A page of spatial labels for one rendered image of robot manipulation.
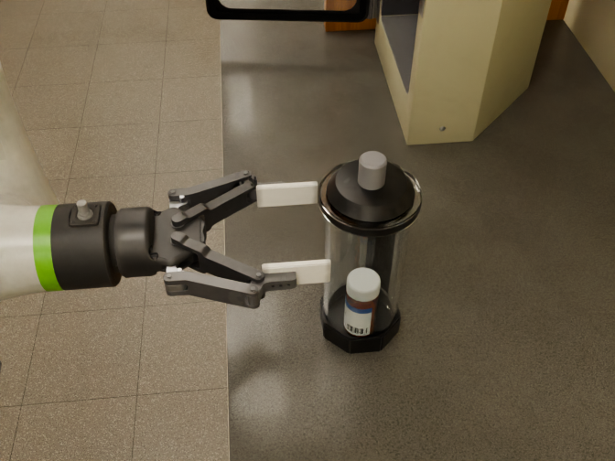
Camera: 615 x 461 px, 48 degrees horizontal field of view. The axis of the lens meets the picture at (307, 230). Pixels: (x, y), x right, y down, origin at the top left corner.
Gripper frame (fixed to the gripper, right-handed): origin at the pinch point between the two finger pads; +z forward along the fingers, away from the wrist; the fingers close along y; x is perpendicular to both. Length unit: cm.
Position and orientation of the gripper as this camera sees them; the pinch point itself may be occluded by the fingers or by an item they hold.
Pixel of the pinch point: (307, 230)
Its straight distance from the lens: 75.9
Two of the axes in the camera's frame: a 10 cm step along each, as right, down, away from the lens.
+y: -1.0, -7.2, 6.9
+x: -0.1, 6.9, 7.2
